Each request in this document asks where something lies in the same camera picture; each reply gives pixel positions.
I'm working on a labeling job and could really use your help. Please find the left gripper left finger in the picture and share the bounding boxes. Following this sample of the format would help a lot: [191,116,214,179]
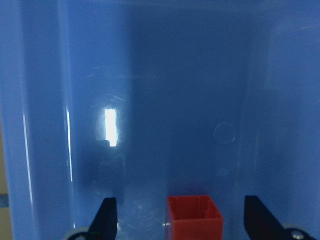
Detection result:
[88,197,118,240]

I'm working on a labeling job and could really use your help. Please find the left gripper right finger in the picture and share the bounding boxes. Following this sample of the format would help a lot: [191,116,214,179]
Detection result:
[243,195,294,240]

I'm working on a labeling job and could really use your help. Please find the red block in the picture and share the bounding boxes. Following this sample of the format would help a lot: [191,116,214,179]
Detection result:
[165,195,224,240]

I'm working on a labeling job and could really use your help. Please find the blue plastic tray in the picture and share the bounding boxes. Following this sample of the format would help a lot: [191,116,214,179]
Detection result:
[0,0,320,240]

